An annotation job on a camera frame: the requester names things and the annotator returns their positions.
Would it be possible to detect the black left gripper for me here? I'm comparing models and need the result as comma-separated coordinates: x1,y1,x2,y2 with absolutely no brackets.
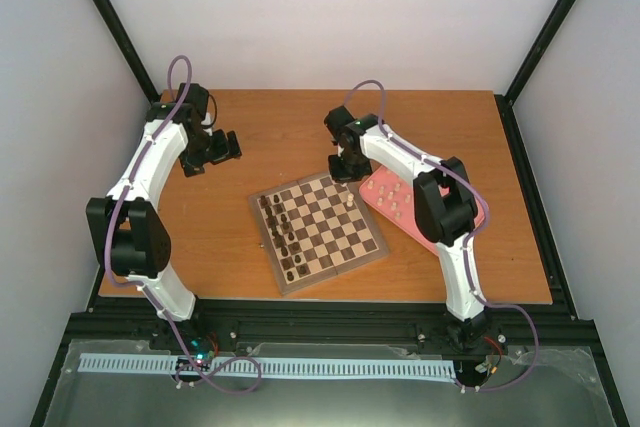
181,130,243,177

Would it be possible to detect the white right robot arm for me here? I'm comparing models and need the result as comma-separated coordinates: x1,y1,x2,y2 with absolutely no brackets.
324,106,485,326

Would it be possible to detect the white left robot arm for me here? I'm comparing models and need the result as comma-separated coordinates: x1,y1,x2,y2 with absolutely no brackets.
86,84,242,350

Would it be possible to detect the wooden chess board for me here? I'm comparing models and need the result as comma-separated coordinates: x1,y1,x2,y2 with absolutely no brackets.
248,172,389,295

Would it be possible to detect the pink plastic tray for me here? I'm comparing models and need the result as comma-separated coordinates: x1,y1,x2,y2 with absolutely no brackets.
359,164,490,260

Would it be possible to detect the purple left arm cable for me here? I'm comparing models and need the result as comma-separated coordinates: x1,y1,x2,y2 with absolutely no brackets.
104,54,262,393

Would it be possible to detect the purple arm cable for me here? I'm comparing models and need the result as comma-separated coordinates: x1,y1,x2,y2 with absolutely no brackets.
345,79,541,394
104,54,262,393

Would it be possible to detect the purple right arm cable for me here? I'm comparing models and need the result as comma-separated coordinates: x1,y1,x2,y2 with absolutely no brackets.
345,79,541,394

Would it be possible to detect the black aluminium base frame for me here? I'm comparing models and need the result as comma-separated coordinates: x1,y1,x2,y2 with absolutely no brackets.
31,95,629,426

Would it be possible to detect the black left frame post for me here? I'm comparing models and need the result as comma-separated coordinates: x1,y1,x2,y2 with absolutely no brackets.
92,0,160,102

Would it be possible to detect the black frame post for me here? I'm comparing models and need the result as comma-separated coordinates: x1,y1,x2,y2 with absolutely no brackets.
504,0,577,108
92,0,160,102

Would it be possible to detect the light blue cable duct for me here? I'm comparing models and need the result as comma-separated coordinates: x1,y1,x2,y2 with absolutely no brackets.
77,353,456,383

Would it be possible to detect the black right frame post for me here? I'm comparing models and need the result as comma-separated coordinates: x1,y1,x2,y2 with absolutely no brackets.
504,0,577,108

